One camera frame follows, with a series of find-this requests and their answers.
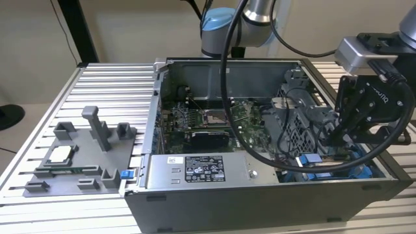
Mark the silver CPU chip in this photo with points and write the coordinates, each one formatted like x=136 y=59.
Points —
x=60 y=154

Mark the green RAM stick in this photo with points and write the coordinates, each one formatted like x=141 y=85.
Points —
x=76 y=169

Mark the black graphics card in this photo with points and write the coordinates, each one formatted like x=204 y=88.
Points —
x=209 y=140

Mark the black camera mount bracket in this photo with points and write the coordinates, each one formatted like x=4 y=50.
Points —
x=376 y=41

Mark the silver power supply unit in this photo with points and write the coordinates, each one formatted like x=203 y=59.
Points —
x=163 y=175

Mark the grey parts rack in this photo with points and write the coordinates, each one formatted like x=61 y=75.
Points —
x=107 y=170

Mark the black upright post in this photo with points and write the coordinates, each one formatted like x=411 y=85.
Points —
x=77 y=29

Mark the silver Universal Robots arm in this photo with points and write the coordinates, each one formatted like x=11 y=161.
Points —
x=224 y=36

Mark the black round stand base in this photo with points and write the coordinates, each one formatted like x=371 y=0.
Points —
x=9 y=117

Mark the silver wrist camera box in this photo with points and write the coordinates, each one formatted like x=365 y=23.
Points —
x=353 y=53

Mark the CPU socket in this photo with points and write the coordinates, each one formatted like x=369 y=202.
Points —
x=215 y=118

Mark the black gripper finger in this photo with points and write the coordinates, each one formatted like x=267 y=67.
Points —
x=345 y=95
x=376 y=135

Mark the grey perforated drive cage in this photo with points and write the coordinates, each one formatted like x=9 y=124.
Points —
x=292 y=114

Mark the black open PC case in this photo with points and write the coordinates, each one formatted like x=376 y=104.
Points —
x=227 y=209

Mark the green motherboard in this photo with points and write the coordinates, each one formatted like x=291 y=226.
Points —
x=256 y=122

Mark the blue disk carrier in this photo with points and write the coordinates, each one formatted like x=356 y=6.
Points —
x=316 y=177

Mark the hard disk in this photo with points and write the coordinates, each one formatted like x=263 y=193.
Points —
x=311 y=159

